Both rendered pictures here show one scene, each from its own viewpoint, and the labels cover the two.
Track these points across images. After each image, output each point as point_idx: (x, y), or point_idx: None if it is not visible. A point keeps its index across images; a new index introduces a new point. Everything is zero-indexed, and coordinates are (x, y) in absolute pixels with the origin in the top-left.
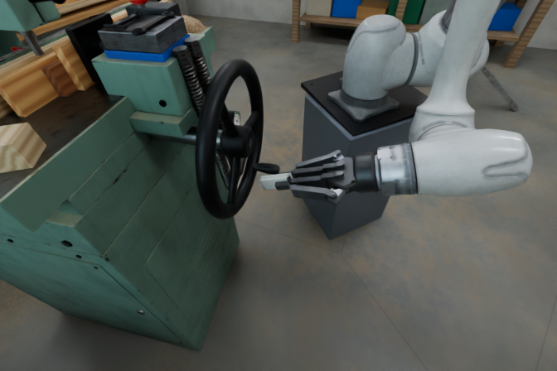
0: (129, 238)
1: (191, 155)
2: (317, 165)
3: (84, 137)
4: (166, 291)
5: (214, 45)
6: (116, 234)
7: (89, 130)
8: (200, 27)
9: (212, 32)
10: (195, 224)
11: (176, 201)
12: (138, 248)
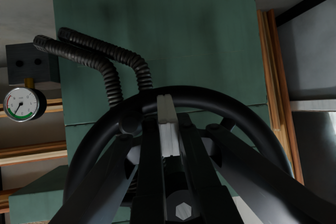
0: (243, 92)
1: (124, 97)
2: (110, 202)
3: (237, 194)
4: None
5: (15, 202)
6: (251, 108)
7: (232, 196)
8: (37, 223)
9: (14, 218)
10: (157, 7)
11: (174, 67)
12: (240, 74)
